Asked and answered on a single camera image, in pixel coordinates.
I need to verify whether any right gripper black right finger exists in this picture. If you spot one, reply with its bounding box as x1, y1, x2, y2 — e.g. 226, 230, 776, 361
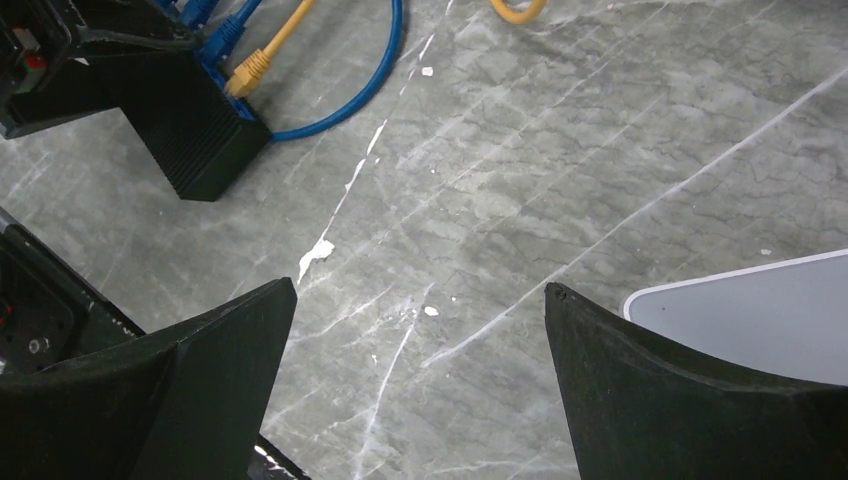
544, 282, 847, 479

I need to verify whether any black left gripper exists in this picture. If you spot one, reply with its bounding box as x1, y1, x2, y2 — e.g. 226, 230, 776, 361
1, 1, 199, 139

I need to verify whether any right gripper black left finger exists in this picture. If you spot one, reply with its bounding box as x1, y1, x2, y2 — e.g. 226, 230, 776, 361
1, 278, 297, 479

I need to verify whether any black network switch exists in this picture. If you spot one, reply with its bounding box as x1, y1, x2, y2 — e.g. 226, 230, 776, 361
97, 52, 271, 202

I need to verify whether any yellow ethernet cable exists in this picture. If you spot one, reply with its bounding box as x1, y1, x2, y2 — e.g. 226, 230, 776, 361
223, 0, 318, 100

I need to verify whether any blue ethernet cable long loop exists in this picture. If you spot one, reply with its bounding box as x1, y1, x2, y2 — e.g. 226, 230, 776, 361
269, 0, 406, 143

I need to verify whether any white mini router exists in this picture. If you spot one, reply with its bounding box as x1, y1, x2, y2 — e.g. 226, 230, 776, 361
621, 250, 847, 385

